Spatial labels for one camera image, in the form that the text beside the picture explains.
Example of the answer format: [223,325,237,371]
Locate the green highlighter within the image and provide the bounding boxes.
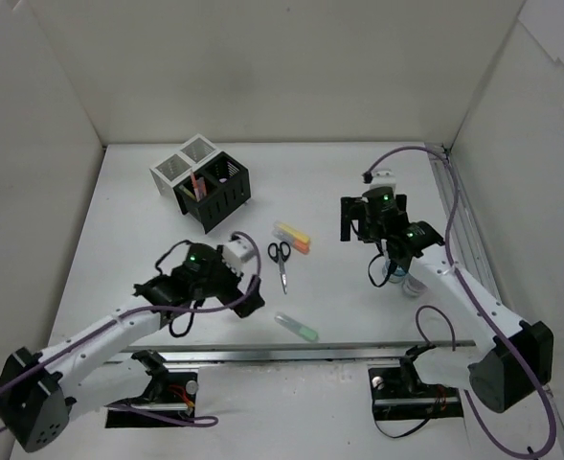
[275,312,319,343]

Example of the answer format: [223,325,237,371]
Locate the red-orange gel pen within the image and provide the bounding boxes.
[190,170,201,201]

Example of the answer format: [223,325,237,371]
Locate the purple gel pen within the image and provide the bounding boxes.
[197,177,208,198]

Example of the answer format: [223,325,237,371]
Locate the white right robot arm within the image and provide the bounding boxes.
[340,187,553,413]

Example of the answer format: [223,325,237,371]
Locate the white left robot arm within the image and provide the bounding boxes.
[0,231,265,453]

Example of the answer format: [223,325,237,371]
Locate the yellow highlighter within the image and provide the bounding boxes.
[273,220,311,244]

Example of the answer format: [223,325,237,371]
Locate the orange highlighter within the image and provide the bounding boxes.
[273,231,310,255]

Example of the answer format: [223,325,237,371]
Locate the clear jar of rubber bands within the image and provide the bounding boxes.
[402,275,428,298]

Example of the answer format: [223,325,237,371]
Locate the black mesh double container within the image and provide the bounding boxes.
[173,151,251,234]

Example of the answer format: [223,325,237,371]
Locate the white mesh double container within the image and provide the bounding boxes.
[149,134,219,198]

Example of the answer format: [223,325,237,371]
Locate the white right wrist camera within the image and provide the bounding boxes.
[363,168,396,191]

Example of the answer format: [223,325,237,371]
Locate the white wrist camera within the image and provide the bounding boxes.
[363,168,396,191]
[221,238,255,275]

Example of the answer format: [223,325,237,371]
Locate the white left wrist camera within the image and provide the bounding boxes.
[221,238,255,275]

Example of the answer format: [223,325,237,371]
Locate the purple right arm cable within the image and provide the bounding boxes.
[362,146,559,456]

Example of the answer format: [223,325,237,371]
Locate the black handled scissors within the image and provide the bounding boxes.
[267,241,291,294]

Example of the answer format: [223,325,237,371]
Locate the aluminium side rail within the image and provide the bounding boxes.
[426,143,564,459]

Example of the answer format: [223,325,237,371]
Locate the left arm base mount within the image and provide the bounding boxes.
[104,368,198,429]

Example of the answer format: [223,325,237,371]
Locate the aluminium front rail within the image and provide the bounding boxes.
[118,340,474,367]

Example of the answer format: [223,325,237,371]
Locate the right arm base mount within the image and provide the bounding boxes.
[368,366,463,422]

